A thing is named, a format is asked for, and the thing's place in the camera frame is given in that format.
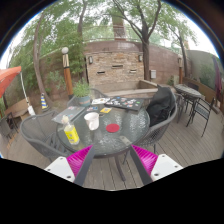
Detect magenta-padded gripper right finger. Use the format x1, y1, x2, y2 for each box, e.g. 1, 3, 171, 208
128, 144, 184, 186

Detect clear bottle with yellow label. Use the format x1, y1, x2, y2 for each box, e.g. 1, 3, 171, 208
61, 114, 80, 146

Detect wooden bench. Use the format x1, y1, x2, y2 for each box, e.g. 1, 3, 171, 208
3, 98, 31, 118

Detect thick dark-trunked tree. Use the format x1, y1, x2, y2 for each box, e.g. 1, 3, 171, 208
109, 0, 174, 82

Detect closed maroon umbrella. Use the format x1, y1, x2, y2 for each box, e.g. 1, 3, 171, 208
213, 56, 224, 108

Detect small round patio table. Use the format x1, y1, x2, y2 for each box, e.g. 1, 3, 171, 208
173, 83, 203, 101

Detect leaning brown-trunked tree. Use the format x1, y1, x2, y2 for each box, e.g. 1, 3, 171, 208
31, 13, 51, 104

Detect black laptop with stickers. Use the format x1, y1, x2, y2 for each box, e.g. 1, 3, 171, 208
104, 96, 145, 112

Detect thin tree by wall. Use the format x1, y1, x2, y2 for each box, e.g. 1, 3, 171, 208
166, 19, 198, 79

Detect black folding chair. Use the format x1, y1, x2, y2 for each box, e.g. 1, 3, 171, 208
0, 112, 19, 144

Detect yellow card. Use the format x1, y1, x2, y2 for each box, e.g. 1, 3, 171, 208
99, 107, 113, 115

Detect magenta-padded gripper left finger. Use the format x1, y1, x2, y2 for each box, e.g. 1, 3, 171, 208
44, 144, 96, 187

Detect orange patio umbrella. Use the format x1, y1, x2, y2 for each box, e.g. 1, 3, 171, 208
0, 65, 37, 117

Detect white sticker sheet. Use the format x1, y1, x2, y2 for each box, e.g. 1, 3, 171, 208
90, 97, 111, 106

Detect black metal patio chair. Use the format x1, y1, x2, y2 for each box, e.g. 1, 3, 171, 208
185, 96, 216, 138

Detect green plant in blue pot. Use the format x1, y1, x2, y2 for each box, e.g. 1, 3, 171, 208
72, 79, 93, 108

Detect black backpack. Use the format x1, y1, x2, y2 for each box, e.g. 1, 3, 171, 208
145, 85, 177, 128

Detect white mug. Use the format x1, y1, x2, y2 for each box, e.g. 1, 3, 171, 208
83, 111, 100, 131

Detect striped traffic cone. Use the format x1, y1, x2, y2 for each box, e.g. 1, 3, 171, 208
40, 92, 50, 111

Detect blue card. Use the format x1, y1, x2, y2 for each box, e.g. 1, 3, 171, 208
86, 105, 99, 113

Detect wooden lamp post white globe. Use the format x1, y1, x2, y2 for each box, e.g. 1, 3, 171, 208
61, 46, 74, 99

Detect flat round red coaster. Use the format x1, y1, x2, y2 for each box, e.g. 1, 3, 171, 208
105, 123, 121, 134

